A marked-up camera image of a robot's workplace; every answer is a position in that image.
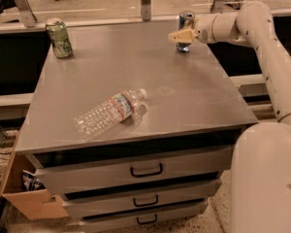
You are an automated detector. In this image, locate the blue silver redbull can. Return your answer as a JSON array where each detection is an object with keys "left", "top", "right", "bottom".
[{"left": 177, "top": 11, "right": 195, "bottom": 53}]

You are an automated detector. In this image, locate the grey drawer cabinet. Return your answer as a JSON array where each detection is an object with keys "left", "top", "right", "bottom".
[{"left": 16, "top": 21, "right": 256, "bottom": 233}]

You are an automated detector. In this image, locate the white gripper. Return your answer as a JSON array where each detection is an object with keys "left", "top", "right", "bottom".
[{"left": 168, "top": 14, "right": 217, "bottom": 44}]

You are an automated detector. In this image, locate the top grey drawer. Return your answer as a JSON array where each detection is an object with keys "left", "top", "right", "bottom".
[{"left": 36, "top": 145, "right": 233, "bottom": 194}]

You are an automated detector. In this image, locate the middle grey drawer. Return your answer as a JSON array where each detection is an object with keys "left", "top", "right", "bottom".
[{"left": 63, "top": 175, "right": 221, "bottom": 219}]

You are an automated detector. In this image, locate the clear plastic water bottle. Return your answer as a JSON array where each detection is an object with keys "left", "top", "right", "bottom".
[{"left": 74, "top": 88, "right": 147, "bottom": 141}]

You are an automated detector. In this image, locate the green soda can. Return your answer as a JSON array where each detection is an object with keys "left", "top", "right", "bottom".
[{"left": 46, "top": 18, "right": 73, "bottom": 58}]

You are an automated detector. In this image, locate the grey drawer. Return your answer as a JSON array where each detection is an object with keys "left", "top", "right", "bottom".
[
  {"left": 80, "top": 200, "right": 208, "bottom": 233},
  {"left": 63, "top": 175, "right": 221, "bottom": 219},
  {"left": 36, "top": 145, "right": 233, "bottom": 194}
]

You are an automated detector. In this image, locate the bottom grey drawer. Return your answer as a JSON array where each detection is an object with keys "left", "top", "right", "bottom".
[{"left": 80, "top": 200, "right": 208, "bottom": 233}]

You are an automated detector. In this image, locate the brown cardboard box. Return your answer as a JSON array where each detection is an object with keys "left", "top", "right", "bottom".
[{"left": 0, "top": 139, "right": 68, "bottom": 220}]

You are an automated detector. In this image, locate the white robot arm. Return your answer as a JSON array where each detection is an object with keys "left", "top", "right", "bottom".
[{"left": 169, "top": 1, "right": 291, "bottom": 233}]

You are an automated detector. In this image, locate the glass railing barrier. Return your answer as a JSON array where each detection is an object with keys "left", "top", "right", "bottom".
[{"left": 0, "top": 0, "right": 291, "bottom": 29}]

